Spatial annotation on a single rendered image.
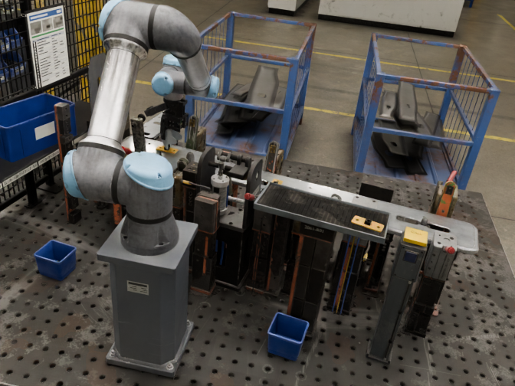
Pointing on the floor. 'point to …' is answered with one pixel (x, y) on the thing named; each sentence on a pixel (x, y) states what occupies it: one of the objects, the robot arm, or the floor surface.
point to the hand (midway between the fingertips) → (166, 145)
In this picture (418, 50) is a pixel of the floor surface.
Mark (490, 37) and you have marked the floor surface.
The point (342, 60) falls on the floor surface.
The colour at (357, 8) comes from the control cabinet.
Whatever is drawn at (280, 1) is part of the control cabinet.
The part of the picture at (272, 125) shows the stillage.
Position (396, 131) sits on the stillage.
